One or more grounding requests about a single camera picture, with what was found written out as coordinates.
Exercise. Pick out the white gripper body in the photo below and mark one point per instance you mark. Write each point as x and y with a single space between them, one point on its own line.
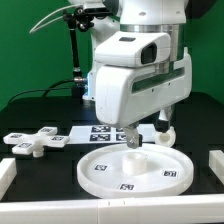
127 95

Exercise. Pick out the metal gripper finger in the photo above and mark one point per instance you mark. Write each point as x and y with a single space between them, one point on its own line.
133 137
163 120

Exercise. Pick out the white round table top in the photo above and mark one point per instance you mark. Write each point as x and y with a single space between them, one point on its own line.
117 171

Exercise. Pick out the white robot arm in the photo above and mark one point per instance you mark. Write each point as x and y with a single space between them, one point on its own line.
145 16

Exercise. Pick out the white marker sheet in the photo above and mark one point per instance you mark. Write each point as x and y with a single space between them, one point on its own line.
100 134

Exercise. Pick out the white cross-shaped table base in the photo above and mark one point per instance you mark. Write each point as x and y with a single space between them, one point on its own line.
26 144

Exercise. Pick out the white left fence block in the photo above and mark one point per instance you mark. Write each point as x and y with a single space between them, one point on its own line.
8 172

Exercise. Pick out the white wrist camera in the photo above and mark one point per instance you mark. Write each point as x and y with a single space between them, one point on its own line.
129 49

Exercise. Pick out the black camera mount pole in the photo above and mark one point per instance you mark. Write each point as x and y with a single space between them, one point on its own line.
77 21

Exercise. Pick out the white front fence rail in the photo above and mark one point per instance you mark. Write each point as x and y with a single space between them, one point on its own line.
191 209

